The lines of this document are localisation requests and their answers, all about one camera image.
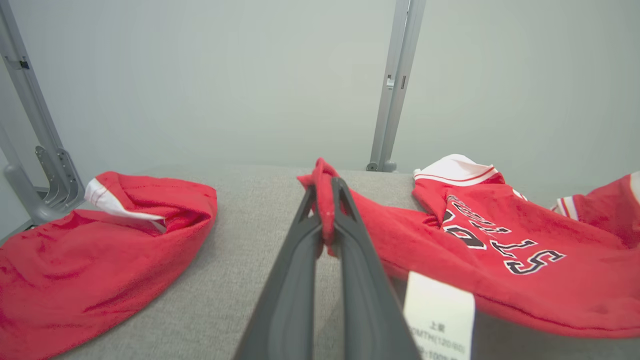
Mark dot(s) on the grey metal post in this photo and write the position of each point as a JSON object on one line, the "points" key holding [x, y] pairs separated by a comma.
{"points": [[395, 85]]}

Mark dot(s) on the grey metal frame with bracket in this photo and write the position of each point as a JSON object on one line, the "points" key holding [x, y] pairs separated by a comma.
{"points": [[35, 125]]}

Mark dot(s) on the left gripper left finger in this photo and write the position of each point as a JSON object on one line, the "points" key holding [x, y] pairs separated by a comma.
{"points": [[287, 295]]}

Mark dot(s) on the plain red top white hem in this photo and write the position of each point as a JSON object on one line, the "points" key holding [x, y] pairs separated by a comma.
{"points": [[85, 260]]}

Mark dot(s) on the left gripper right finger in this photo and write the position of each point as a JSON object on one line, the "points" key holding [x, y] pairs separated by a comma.
{"points": [[370, 300]]}

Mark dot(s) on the red jersey with lettering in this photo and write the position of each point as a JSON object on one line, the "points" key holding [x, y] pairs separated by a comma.
{"points": [[500, 250]]}

